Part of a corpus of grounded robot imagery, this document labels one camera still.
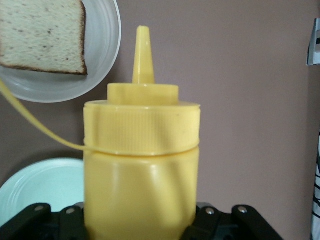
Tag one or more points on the mint green plate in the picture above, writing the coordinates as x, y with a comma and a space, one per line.
37, 185

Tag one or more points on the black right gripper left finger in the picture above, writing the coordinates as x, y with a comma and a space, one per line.
37, 225

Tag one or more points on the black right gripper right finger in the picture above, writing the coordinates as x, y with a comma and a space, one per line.
237, 227

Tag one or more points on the beige plate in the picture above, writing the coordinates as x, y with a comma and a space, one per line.
100, 62

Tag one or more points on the white bread slice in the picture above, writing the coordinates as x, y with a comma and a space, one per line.
42, 37

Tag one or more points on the grey aluminium camera post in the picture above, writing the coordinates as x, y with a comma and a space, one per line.
313, 42

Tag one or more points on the yellow squeeze bottle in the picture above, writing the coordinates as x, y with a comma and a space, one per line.
140, 162

